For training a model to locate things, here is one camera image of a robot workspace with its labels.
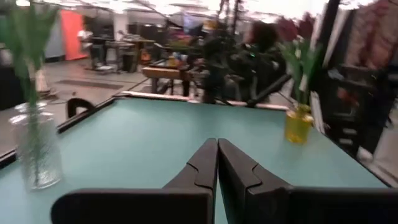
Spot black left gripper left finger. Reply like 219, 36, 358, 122
51, 138, 218, 224

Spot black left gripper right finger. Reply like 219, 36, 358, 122
218, 138, 398, 224

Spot dark red artificial tulip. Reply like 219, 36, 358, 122
276, 15, 307, 108
295, 12, 323, 106

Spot tall clear glass vase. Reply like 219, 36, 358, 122
9, 101, 63, 191

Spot red and black case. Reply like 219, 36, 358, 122
323, 62, 398, 153

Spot wooden bench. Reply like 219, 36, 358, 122
141, 67, 192, 97

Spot person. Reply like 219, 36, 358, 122
76, 27, 96, 68

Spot orange panel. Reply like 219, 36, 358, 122
60, 9, 90, 62

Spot black edge bracket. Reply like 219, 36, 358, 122
67, 98, 96, 119

